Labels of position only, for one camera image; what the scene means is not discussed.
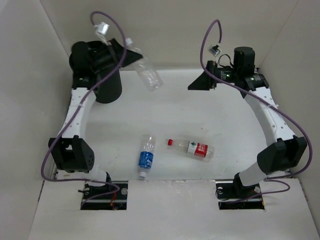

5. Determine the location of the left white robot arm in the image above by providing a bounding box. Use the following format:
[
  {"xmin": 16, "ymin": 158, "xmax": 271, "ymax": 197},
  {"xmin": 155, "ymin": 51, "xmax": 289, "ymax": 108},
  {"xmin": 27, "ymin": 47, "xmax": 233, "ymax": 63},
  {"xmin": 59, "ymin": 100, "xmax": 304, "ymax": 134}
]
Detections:
[{"xmin": 48, "ymin": 38, "xmax": 143, "ymax": 200}]

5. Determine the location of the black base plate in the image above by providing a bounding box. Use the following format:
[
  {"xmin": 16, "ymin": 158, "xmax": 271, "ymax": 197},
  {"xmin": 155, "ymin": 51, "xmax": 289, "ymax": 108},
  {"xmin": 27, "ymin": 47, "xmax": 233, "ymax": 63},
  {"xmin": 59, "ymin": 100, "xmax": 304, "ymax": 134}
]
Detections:
[
  {"xmin": 215, "ymin": 180, "xmax": 265, "ymax": 210},
  {"xmin": 78, "ymin": 181, "xmax": 129, "ymax": 211}
]

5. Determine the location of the purple cable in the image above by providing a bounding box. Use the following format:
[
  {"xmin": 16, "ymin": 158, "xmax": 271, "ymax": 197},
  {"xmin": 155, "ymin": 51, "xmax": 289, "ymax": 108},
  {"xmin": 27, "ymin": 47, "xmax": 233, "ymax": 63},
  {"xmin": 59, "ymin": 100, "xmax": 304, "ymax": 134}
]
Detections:
[
  {"xmin": 40, "ymin": 10, "xmax": 127, "ymax": 210},
  {"xmin": 199, "ymin": 19, "xmax": 314, "ymax": 203}
]

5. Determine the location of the black plastic waste bin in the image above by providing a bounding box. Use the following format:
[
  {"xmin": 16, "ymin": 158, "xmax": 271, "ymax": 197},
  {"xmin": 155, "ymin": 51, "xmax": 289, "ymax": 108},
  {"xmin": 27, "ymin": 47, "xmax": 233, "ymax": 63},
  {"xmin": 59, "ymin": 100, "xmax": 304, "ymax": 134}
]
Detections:
[{"xmin": 69, "ymin": 41, "xmax": 122, "ymax": 104}]

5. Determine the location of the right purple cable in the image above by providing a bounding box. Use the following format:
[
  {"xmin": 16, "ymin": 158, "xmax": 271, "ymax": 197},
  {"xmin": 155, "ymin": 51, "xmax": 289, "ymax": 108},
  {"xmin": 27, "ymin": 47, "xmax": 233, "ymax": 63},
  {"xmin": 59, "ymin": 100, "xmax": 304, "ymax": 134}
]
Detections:
[{"xmin": 199, "ymin": 19, "xmax": 314, "ymax": 203}]

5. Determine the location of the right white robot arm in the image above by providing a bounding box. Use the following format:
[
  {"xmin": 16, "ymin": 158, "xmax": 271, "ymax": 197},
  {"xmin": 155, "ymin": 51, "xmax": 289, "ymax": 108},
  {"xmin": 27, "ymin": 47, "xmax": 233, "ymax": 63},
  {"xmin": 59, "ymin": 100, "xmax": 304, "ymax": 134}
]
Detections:
[{"xmin": 188, "ymin": 46, "xmax": 307, "ymax": 199}]

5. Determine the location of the clear unlabelled plastic bottle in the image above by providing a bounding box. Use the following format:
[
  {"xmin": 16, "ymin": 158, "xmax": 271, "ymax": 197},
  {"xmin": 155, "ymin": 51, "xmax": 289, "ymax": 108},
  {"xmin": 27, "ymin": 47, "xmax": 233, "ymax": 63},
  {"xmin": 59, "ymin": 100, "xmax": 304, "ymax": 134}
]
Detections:
[{"xmin": 125, "ymin": 38, "xmax": 163, "ymax": 92}]

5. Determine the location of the red-capped red-label bottle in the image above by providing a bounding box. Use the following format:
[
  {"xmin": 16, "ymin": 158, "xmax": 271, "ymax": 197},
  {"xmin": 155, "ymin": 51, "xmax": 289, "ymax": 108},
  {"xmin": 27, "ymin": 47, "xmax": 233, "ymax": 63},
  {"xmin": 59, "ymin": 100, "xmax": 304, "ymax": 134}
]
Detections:
[{"xmin": 167, "ymin": 139, "xmax": 215, "ymax": 162}]

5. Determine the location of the right aluminium frame rail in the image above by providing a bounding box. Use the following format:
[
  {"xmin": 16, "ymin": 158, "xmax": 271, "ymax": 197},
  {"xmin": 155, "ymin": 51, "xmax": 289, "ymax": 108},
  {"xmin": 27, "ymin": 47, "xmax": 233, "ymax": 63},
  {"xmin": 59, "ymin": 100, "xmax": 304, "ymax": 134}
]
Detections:
[{"xmin": 252, "ymin": 68, "xmax": 265, "ymax": 81}]

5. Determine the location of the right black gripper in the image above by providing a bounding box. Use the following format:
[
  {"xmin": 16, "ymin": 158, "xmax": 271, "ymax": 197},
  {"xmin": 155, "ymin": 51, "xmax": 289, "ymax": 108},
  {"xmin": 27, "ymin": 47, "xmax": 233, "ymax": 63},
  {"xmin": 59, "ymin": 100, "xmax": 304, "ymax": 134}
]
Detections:
[{"xmin": 187, "ymin": 61, "xmax": 240, "ymax": 92}]

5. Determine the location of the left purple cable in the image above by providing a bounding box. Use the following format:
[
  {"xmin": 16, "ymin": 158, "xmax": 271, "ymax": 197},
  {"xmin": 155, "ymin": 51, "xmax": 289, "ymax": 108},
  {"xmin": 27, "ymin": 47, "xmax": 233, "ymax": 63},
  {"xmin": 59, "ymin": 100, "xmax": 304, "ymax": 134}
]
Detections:
[{"xmin": 40, "ymin": 10, "xmax": 127, "ymax": 210}]

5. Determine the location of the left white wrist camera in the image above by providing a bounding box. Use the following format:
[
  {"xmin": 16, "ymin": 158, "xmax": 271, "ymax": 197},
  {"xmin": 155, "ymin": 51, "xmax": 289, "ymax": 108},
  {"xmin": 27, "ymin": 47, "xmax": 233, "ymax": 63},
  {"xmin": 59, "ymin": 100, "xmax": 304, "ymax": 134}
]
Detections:
[{"xmin": 94, "ymin": 22, "xmax": 109, "ymax": 45}]

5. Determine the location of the blue-label clear bottle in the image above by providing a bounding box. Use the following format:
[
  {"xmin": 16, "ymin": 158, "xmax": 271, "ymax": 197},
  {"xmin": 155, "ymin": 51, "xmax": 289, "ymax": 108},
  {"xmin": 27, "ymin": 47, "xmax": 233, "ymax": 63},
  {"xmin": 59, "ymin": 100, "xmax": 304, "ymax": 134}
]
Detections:
[{"xmin": 138, "ymin": 135, "xmax": 156, "ymax": 179}]

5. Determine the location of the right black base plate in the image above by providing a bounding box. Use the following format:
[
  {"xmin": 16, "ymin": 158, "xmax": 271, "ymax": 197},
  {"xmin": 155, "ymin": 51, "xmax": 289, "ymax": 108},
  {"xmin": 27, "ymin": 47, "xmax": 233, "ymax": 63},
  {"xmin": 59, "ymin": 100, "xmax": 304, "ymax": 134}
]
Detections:
[{"xmin": 215, "ymin": 180, "xmax": 265, "ymax": 210}]

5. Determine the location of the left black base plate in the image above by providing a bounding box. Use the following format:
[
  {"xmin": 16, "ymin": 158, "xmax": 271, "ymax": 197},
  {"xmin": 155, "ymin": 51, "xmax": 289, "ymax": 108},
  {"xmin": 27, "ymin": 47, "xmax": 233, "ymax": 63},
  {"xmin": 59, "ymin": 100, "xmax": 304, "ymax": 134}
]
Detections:
[{"xmin": 78, "ymin": 181, "xmax": 129, "ymax": 211}]

